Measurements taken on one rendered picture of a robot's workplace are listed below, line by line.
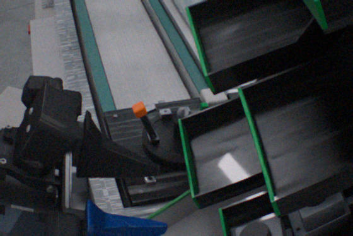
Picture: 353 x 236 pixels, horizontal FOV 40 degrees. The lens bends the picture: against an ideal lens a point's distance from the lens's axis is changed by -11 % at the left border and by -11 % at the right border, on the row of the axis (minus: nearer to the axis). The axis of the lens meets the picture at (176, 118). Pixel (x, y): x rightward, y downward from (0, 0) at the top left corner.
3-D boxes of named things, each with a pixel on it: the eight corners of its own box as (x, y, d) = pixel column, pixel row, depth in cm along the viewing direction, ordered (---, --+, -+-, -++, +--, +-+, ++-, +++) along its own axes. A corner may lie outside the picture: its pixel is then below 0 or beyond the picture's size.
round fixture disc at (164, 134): (153, 177, 92) (153, 168, 91) (133, 123, 103) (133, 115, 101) (229, 162, 96) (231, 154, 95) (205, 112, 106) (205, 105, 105)
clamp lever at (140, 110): (149, 141, 95) (133, 112, 90) (146, 134, 97) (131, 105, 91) (167, 132, 95) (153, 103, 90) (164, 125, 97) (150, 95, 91)
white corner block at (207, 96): (205, 118, 108) (207, 103, 105) (198, 104, 111) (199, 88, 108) (227, 115, 109) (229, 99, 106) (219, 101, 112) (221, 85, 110)
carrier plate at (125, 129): (132, 209, 89) (132, 202, 88) (103, 118, 106) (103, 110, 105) (263, 183, 95) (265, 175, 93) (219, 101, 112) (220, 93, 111)
